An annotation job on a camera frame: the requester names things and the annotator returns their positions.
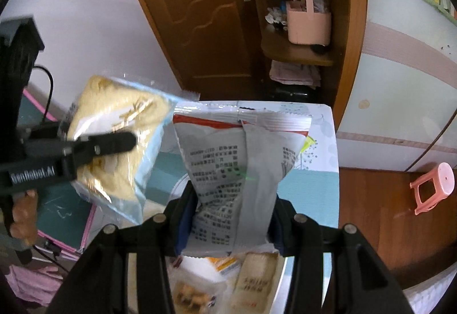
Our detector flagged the sliding door wardrobe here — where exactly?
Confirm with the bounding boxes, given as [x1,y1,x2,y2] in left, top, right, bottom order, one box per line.
[335,0,457,172]

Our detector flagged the black cable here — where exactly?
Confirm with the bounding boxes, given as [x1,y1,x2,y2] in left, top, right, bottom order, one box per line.
[31,65,55,124]

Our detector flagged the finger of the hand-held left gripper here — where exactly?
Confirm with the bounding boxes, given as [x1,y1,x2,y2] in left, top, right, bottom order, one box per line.
[60,131,138,176]

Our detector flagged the white plastic tray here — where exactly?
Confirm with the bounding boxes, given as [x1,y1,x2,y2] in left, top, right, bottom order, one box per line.
[167,253,288,314]

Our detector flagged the pink basket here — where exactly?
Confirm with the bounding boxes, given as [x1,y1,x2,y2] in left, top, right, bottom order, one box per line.
[285,0,332,47]

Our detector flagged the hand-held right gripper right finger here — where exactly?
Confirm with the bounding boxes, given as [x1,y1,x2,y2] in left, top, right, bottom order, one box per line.
[268,197,408,314]

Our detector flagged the pink plastic stool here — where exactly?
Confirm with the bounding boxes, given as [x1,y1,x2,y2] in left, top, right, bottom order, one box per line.
[409,161,456,217]

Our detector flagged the beige cracker packet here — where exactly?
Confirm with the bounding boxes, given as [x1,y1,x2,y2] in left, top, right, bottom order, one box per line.
[229,251,280,314]

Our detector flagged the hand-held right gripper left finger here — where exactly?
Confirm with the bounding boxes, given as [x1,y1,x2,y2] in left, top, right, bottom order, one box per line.
[45,188,201,314]

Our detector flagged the wooden door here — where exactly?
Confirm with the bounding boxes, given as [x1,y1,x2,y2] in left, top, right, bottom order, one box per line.
[114,0,272,101]

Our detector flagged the large yellow pastry packet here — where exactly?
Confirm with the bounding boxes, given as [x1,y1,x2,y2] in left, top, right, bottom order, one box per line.
[58,75,180,226]

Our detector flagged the person's left hand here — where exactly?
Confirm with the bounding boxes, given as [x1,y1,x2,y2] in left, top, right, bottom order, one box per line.
[9,190,40,247]

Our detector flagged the orange white snack packet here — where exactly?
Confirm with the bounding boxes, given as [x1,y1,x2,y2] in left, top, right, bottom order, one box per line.
[211,256,244,279]

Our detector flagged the green chalkboard pink frame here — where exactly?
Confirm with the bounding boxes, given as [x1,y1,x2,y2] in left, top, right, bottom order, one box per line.
[17,88,98,255]

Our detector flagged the checkered bedding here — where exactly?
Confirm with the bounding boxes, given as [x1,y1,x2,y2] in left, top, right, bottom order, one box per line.
[403,262,457,314]

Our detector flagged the folded pink cloth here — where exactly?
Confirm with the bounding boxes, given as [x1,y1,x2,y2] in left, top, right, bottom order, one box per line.
[269,60,322,88]

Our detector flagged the silver snack bag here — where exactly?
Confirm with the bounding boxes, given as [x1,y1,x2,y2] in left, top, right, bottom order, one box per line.
[172,110,315,260]

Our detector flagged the small toy figures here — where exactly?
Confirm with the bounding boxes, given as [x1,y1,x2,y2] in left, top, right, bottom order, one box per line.
[264,1,288,31]

